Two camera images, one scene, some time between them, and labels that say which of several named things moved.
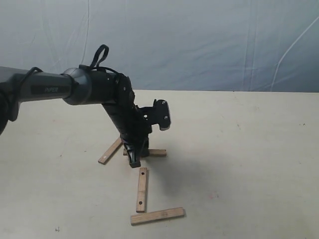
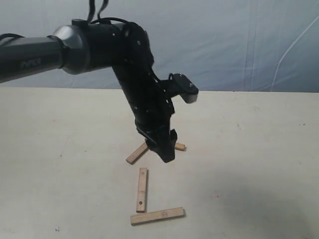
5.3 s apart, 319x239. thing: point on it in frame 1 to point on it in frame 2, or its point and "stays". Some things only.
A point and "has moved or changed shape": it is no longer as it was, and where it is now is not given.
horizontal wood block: [157, 215] stays
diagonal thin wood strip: [109, 152] has moved or changed shape
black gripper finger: [145, 152] to [173, 136]
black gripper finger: [134, 159] to [165, 146]
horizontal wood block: [152, 152] to [180, 146]
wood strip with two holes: [142, 190] stays
